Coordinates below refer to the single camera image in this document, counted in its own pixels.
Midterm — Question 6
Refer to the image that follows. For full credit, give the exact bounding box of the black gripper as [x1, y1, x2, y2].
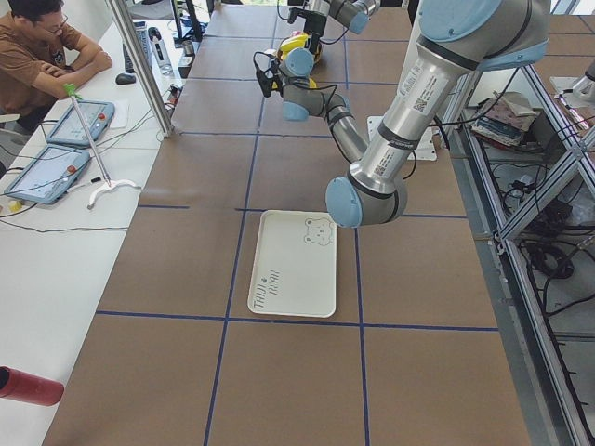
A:
[287, 7, 330, 48]

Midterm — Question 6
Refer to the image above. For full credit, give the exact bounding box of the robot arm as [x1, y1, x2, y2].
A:
[286, 0, 381, 54]
[276, 1, 550, 228]

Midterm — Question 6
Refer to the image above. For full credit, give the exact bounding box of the brown wicker basket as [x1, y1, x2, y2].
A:
[277, 40, 323, 70]

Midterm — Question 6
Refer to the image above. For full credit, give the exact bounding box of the steel cup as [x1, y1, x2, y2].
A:
[181, 40, 194, 57]

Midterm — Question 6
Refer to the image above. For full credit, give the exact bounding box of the black computer mouse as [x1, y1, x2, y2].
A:
[114, 72, 136, 85]

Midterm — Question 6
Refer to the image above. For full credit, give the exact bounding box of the stack of magazines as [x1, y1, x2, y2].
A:
[470, 92, 541, 147]

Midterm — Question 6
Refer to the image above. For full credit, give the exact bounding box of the cream bear tray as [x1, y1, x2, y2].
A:
[247, 210, 337, 318]

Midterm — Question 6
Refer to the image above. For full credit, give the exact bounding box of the metal rod white stand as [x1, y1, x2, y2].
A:
[63, 84, 141, 210]

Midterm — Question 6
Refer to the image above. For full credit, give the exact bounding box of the far blue teach pendant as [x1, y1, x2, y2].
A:
[46, 100, 115, 148]

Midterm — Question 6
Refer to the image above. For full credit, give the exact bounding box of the blue teach pendant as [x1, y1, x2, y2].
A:
[5, 144, 90, 204]
[46, 100, 115, 148]

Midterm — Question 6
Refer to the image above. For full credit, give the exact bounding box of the seated person brown shirt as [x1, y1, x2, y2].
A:
[1, 0, 112, 133]

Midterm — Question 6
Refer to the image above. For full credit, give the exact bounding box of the near blue teach pendant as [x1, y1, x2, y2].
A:
[5, 144, 90, 204]

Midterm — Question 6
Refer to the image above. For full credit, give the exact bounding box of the red bottle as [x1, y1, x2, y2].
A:
[1, 366, 64, 406]

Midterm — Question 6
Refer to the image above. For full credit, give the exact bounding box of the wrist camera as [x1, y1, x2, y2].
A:
[252, 51, 283, 98]

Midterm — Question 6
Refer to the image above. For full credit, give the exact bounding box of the aluminium frame post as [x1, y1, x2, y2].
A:
[106, 0, 173, 138]

